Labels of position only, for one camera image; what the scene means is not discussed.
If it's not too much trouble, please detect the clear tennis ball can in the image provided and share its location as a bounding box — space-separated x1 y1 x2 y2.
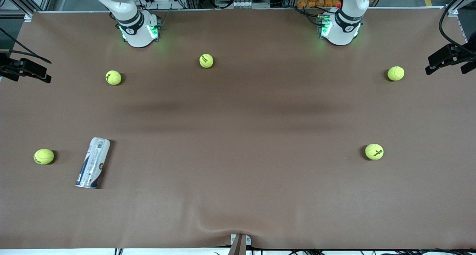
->
75 137 111 189

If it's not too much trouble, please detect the white electronic device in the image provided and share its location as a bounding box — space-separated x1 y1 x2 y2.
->
215 0 271 9

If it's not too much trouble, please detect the brown table mat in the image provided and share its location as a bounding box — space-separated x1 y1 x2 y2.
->
0 7 476 250

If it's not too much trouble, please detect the metal mat clamp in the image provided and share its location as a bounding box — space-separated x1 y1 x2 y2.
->
228 233 251 255

